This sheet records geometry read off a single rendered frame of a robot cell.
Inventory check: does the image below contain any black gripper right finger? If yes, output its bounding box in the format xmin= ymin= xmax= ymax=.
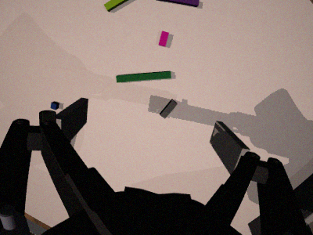
xmin=185 ymin=121 xmax=313 ymax=235

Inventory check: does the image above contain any purple rod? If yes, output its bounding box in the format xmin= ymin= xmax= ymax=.
xmin=157 ymin=0 xmax=200 ymax=7

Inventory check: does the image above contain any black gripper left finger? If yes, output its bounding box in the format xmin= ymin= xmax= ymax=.
xmin=0 ymin=98 xmax=146 ymax=235

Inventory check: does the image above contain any small blue cube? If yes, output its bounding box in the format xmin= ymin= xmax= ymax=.
xmin=50 ymin=101 xmax=59 ymax=110

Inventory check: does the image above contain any small magenta block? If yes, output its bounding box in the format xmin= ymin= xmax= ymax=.
xmin=159 ymin=31 xmax=169 ymax=47

